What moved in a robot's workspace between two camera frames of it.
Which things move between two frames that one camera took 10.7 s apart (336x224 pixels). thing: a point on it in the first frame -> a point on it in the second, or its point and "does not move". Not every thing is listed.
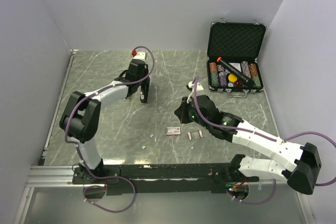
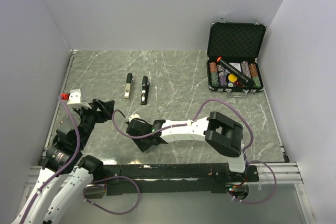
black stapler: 145,87 does not move
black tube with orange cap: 245,78 does not move
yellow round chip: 232,77 does not move
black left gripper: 146,70 -> 106,109
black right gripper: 181,112 -> 143,147
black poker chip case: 232,64 does not move
